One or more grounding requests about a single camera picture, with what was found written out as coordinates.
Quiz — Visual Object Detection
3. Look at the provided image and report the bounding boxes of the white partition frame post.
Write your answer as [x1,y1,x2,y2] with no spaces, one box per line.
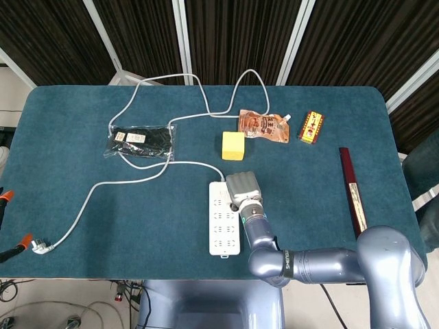
[0,46,38,88]
[384,51,439,112]
[82,0,152,86]
[172,0,193,86]
[276,0,316,86]

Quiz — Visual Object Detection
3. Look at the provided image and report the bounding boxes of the red yellow small box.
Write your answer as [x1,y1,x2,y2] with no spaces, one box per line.
[296,110,326,146]

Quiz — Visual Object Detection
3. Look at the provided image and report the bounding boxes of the teal table cloth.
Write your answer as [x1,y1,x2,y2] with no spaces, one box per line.
[0,84,428,280]

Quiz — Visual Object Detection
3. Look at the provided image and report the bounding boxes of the yellow sponge cube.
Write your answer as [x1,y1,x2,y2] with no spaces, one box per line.
[222,130,246,161]

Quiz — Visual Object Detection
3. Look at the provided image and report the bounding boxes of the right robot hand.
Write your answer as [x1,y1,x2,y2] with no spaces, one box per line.
[224,172,264,212]

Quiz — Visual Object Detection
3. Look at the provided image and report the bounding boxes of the black items in clear bag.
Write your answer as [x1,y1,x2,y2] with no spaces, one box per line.
[104,123,179,161]

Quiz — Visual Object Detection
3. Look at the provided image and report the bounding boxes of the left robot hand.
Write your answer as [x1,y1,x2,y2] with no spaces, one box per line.
[0,186,34,265]

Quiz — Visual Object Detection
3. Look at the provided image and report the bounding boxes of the orange spout pouch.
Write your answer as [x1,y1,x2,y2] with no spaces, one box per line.
[238,108,293,144]

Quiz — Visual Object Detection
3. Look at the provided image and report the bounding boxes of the grey power cable with plug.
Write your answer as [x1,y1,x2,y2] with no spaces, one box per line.
[31,69,270,256]

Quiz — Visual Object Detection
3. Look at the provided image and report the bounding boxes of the white power strip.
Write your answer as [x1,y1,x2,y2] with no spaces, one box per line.
[208,181,241,260]

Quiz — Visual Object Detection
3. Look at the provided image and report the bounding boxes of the dark red long box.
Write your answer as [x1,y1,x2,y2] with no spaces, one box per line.
[338,147,370,238]

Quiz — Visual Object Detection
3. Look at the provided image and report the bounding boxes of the blue-grey robot torso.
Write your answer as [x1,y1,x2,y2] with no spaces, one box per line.
[137,279,285,329]

